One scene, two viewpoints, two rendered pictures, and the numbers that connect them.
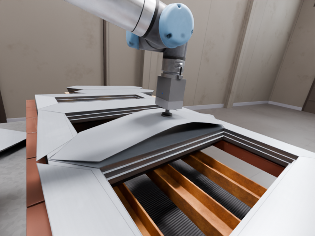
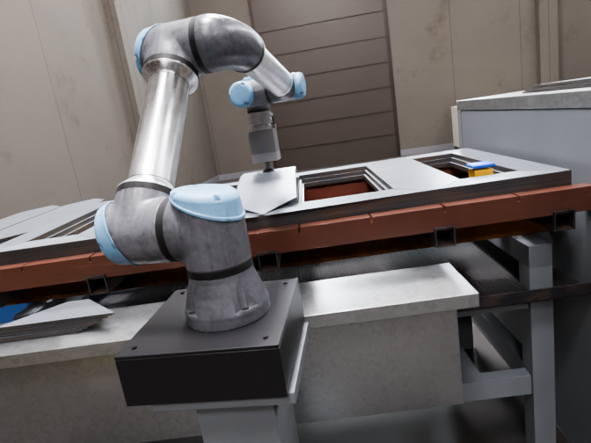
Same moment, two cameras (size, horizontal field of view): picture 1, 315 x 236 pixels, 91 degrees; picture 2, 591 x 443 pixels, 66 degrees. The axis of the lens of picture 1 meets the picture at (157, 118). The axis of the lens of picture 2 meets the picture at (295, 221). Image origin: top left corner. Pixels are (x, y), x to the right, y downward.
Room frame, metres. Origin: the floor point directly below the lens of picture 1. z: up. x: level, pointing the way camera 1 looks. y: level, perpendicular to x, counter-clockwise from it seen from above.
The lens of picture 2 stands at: (-0.53, 1.03, 1.10)
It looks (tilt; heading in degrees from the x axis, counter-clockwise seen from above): 13 degrees down; 313
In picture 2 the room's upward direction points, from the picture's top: 9 degrees counter-clockwise
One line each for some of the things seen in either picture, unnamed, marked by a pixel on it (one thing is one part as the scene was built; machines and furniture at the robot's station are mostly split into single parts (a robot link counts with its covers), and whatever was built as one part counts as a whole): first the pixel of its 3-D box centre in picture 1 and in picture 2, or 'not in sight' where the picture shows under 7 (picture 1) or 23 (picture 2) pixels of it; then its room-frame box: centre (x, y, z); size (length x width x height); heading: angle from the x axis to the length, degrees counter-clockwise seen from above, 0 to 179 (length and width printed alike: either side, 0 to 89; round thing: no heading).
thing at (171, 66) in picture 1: (173, 67); (260, 119); (0.54, -0.04, 1.10); 0.08 x 0.08 x 0.05
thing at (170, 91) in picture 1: (173, 90); (266, 142); (0.55, -0.04, 1.02); 0.10 x 0.09 x 0.16; 123
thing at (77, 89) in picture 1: (115, 92); (27, 227); (1.49, 0.43, 0.82); 0.80 x 0.40 x 0.06; 130
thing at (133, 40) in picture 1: (148, 35); (251, 93); (0.49, 0.05, 1.18); 0.11 x 0.11 x 0.08; 27
